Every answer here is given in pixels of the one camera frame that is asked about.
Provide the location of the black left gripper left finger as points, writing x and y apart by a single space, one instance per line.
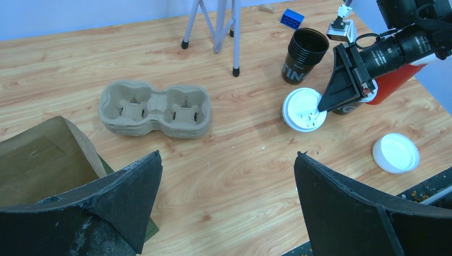
108 216

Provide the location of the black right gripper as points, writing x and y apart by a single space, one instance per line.
350 79

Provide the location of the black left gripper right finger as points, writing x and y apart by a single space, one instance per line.
370 219

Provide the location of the brown coffee cup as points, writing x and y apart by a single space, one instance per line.
346 109
285 117

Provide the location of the green paper bag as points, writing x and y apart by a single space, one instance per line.
48 159

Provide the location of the white single cup lid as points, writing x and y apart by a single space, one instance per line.
371 96

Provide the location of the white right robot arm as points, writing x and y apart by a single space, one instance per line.
416 29

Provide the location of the red straw holder cup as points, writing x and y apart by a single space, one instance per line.
390 82

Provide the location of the black paper cup stack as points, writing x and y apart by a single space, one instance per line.
306 49

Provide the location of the white plastic lid stack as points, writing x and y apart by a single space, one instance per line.
396 153

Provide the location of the blue small block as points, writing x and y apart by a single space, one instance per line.
292 19

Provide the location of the small tan block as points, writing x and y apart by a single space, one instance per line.
267 8

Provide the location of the grey pulp cup carrier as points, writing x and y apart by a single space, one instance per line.
136 108

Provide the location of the grey camera tripod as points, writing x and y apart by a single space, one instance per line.
220 29

